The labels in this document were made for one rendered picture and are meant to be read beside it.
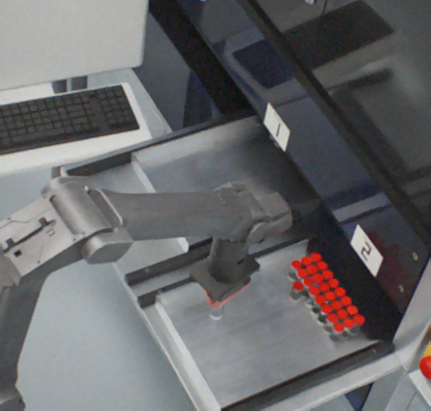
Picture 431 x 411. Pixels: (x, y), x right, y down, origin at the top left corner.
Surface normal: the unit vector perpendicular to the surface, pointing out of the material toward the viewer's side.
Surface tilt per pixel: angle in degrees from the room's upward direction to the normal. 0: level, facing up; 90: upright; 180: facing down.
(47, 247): 16
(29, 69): 90
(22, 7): 90
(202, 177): 0
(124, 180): 0
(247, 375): 0
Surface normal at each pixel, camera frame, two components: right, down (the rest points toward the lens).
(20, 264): -0.02, -0.43
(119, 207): 0.61, -0.68
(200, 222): 0.61, 0.70
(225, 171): 0.11, -0.63
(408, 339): -0.87, 0.30
